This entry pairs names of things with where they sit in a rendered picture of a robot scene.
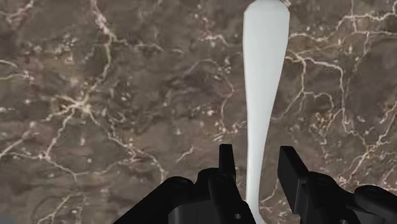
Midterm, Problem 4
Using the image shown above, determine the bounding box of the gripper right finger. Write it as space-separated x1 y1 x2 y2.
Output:
277 146 397 224

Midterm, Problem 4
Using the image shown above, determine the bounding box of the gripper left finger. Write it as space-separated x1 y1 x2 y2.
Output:
113 143 257 224

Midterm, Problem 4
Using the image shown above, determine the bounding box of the white utensil handle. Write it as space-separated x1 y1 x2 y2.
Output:
242 0 291 224

